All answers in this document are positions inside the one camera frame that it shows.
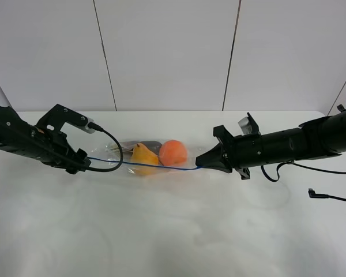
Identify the clear plastic zip bag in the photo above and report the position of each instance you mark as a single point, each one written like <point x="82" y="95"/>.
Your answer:
<point x="111" y="155"/>

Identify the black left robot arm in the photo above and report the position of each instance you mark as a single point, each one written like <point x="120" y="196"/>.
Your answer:
<point x="15" y="134"/>

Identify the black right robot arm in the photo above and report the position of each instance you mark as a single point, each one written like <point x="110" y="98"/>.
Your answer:
<point x="320" y="138"/>

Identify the orange fruit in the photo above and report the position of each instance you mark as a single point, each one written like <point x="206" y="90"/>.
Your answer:
<point x="173" y="152"/>

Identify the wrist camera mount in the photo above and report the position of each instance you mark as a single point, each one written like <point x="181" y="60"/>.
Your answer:
<point x="54" y="120"/>
<point x="248" y="125"/>

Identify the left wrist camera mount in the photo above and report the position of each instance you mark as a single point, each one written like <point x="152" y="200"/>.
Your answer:
<point x="54" y="120"/>

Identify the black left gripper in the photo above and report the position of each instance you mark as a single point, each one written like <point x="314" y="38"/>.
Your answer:
<point x="59" y="155"/>

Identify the yellow pear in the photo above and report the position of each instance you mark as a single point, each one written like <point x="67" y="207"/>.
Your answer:
<point x="142" y="155"/>

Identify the dark purple eggplant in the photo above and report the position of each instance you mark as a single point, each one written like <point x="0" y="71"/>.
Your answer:
<point x="152" y="145"/>

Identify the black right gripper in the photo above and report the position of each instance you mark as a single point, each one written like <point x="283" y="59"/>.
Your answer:
<point x="237" y="153"/>

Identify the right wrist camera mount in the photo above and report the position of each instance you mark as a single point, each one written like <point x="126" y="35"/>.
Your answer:
<point x="248" y="125"/>

